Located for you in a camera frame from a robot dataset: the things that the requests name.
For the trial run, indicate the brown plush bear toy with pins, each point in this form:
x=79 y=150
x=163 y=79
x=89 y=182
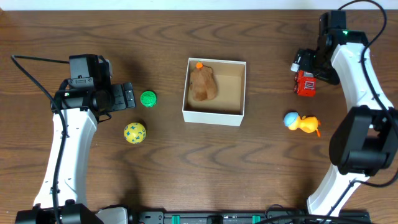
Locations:
x=202 y=83

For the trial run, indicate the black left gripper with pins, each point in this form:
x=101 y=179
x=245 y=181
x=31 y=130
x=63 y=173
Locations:
x=128 y=94

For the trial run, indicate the green lattice ball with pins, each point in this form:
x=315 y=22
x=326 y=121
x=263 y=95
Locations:
x=148 y=98

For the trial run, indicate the white cardboard box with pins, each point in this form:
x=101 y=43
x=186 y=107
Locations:
x=228 y=107

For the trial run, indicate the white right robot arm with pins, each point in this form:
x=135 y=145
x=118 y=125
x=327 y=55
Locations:
x=366 y=140

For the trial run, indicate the yellow ball blue letters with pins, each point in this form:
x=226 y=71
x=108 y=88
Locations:
x=135 y=133

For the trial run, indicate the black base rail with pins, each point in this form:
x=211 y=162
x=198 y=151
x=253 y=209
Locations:
x=271 y=215

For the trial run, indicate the yellow rubber duck blue hat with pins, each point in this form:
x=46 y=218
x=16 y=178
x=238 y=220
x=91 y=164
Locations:
x=294 y=121

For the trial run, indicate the red toy fire truck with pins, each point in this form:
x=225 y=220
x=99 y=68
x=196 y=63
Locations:
x=305 y=84

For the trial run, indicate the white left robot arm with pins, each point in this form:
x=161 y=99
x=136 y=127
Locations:
x=62 y=196

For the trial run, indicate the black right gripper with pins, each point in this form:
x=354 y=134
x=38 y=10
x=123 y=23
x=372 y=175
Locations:
x=305 y=64

